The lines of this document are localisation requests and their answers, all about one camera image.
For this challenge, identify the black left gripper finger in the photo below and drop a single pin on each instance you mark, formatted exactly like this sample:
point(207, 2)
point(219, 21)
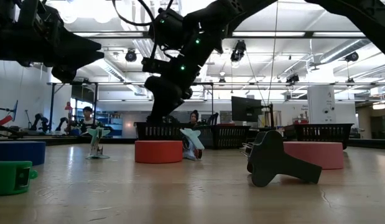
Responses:
point(83, 43)
point(83, 60)

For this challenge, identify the red tape roll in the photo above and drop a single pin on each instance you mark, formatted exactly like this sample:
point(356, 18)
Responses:
point(158, 152)

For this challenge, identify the pink tape roll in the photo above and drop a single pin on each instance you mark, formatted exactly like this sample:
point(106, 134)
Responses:
point(319, 154)

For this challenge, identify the black background robot arm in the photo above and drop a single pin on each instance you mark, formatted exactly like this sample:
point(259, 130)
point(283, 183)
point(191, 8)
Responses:
point(61, 123)
point(39, 121)

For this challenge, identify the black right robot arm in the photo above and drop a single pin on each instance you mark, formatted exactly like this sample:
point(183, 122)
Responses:
point(211, 18)

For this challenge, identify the blue tape roll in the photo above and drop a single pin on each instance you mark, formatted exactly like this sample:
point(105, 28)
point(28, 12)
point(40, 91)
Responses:
point(18, 152)

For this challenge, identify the person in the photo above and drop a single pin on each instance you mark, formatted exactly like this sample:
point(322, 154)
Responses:
point(87, 113)
point(194, 116)

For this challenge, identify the black slotted plastic basket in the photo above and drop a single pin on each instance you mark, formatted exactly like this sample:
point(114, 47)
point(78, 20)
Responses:
point(226, 137)
point(322, 132)
point(161, 132)

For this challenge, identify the black ceiling spotlight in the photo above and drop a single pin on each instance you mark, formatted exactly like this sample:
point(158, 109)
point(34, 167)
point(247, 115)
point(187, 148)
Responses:
point(292, 78)
point(239, 50)
point(131, 55)
point(352, 56)

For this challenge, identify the black background monitor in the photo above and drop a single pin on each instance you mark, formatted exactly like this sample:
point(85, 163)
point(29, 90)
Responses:
point(245, 109)

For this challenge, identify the red and blue background equipment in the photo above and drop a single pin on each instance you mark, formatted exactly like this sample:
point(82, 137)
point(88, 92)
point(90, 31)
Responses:
point(5, 119)

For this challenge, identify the white pillar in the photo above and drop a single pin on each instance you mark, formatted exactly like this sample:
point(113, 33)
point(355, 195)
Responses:
point(319, 105)

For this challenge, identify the silver ventilation duct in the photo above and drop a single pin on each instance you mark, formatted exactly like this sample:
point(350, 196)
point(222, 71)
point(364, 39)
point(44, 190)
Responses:
point(341, 51)

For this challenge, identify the lit wall lamp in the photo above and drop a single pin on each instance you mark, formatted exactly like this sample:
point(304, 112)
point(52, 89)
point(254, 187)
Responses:
point(378, 106)

